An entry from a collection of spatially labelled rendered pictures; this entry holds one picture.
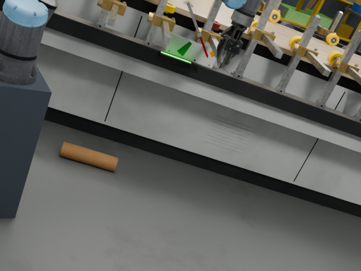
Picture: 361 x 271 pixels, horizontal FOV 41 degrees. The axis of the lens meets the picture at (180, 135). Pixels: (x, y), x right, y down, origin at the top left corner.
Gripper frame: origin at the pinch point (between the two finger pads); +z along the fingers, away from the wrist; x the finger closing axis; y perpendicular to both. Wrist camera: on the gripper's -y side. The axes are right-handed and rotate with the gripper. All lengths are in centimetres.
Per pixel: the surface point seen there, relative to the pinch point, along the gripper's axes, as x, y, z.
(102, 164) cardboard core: -31, -23, 78
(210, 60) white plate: 3.8, -35.4, 8.7
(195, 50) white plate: -5.7, -35.4, 6.5
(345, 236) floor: 125, -30, 83
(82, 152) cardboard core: -43, -24, 76
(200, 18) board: -7, -52, -6
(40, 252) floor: -49, 49, 83
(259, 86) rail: 33.2, -33.9, 12.7
